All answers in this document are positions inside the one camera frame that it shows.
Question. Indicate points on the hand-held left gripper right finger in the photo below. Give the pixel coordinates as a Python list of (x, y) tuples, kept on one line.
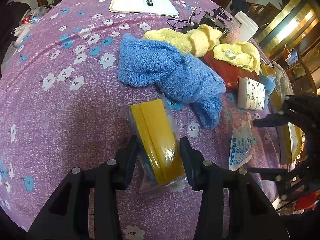
[(186, 165)]

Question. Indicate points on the white paper notebook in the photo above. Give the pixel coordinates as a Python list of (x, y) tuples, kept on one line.
[(130, 3)]

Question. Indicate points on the blue towel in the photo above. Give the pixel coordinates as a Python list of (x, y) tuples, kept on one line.
[(160, 65)]

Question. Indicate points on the dark jacket on post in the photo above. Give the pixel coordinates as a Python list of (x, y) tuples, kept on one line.
[(238, 3)]

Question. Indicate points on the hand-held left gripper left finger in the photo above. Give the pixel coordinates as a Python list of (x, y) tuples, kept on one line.
[(130, 165)]

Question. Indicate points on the small blue cloth piece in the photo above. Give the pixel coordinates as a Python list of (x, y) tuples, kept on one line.
[(268, 85)]

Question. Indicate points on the wooden stair railing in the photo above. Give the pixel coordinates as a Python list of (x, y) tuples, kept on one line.
[(265, 11)]

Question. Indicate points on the purple floral tablecloth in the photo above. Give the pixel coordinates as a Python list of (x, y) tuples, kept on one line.
[(62, 105)]

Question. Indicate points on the white plastic jar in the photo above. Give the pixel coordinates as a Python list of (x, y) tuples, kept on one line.
[(246, 27)]

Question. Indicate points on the yellow sponge pack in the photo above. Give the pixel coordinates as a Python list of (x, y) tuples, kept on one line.
[(152, 130)]

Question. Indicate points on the yellow towel with white tag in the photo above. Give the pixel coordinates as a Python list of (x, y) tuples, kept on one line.
[(242, 57)]

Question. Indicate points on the translucent plastic zip bag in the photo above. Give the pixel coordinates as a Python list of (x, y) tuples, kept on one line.
[(287, 140)]

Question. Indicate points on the pile of plastic bags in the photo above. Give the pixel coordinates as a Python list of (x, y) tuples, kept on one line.
[(25, 30)]

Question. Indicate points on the white printed tissue pack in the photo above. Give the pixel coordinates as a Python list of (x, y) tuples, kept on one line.
[(250, 93)]

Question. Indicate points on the white blue desiccant packet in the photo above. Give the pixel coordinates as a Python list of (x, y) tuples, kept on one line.
[(240, 150)]

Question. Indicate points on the red foil package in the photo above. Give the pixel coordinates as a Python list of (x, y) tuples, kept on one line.
[(222, 72)]

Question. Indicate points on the gold framed panel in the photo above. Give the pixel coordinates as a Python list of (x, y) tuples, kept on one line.
[(287, 22)]

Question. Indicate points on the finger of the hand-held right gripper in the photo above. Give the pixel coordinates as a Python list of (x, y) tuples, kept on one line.
[(267, 173), (272, 120)]

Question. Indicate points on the black electronic device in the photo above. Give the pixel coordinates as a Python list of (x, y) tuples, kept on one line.
[(208, 20)]

